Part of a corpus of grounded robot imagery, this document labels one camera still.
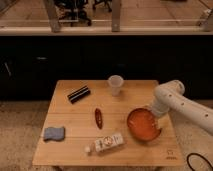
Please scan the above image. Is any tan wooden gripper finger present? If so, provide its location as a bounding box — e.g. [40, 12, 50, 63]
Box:
[152, 117, 162, 131]

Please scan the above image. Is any orange ceramic bowl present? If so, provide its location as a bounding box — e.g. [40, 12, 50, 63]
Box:
[127, 108, 161, 141]

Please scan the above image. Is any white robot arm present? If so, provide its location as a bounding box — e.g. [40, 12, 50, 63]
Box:
[150, 80, 213, 136]

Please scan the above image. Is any white labelled bottle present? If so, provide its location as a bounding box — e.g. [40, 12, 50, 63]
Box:
[84, 133, 124, 155]

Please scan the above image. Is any red chili pepper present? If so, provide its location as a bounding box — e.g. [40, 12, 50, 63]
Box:
[95, 108, 103, 129]

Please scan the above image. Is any wooden table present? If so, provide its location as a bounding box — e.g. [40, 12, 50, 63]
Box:
[33, 80, 183, 167]

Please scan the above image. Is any black striped box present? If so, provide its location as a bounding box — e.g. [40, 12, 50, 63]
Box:
[68, 86, 91, 103]

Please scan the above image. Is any blue sponge cloth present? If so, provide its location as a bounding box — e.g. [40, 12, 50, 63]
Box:
[43, 127, 65, 141]

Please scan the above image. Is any black office chair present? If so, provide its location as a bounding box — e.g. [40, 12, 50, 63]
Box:
[91, 0, 113, 13]
[53, 0, 92, 26]

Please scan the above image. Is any black floor cable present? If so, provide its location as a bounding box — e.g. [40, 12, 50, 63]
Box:
[186, 152, 213, 171]

